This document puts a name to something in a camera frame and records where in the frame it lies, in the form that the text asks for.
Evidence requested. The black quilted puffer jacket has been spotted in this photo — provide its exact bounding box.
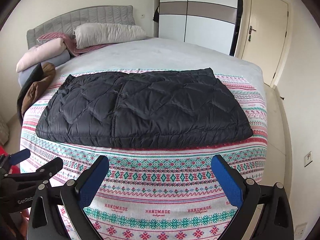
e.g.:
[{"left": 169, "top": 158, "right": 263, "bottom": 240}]
[{"left": 35, "top": 68, "right": 253, "bottom": 150}]

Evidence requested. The brown jacket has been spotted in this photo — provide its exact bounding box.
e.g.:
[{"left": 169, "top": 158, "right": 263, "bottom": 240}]
[{"left": 22, "top": 62, "right": 56, "bottom": 117}]

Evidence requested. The patterned red green bed cloth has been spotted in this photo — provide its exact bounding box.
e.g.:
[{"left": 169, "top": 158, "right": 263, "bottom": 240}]
[{"left": 20, "top": 74, "right": 267, "bottom": 239}]

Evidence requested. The lavender folded blanket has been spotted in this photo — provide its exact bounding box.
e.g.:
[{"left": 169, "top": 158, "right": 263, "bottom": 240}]
[{"left": 17, "top": 49, "right": 71, "bottom": 87}]

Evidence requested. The black garment beside brown jacket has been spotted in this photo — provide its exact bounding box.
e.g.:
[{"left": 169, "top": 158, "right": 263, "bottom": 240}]
[{"left": 17, "top": 63, "right": 43, "bottom": 126}]

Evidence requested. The light pink pillow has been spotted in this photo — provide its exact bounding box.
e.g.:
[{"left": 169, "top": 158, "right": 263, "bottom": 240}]
[{"left": 16, "top": 37, "right": 66, "bottom": 73}]

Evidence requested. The pink red folded blanket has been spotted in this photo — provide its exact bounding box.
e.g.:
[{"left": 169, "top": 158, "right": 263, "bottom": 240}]
[{"left": 37, "top": 32, "right": 112, "bottom": 57}]

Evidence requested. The beige pillow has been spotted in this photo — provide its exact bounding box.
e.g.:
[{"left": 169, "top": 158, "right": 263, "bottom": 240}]
[{"left": 74, "top": 23, "right": 147, "bottom": 49}]

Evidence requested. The grey padded headboard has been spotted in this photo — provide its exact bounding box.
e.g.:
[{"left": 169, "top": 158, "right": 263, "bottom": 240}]
[{"left": 26, "top": 5, "right": 135, "bottom": 48}]

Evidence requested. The white bed mattress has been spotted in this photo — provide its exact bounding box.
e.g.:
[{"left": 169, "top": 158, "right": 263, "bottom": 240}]
[{"left": 53, "top": 37, "right": 266, "bottom": 98}]

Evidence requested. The cream door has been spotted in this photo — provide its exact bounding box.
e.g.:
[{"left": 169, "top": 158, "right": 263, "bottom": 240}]
[{"left": 242, "top": 0, "right": 289, "bottom": 85}]

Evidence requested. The white grey wardrobe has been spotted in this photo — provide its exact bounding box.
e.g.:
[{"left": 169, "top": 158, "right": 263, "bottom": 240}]
[{"left": 156, "top": 0, "right": 243, "bottom": 56}]

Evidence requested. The black bag on wardrobe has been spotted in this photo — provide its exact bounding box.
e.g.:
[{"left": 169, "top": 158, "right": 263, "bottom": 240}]
[{"left": 153, "top": 6, "right": 159, "bottom": 23}]

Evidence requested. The wall power socket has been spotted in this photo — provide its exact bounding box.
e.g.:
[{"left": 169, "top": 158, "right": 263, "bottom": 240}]
[{"left": 304, "top": 151, "right": 313, "bottom": 167}]

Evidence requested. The door handle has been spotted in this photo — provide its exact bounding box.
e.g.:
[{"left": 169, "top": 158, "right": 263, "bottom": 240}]
[{"left": 248, "top": 25, "right": 256, "bottom": 42}]

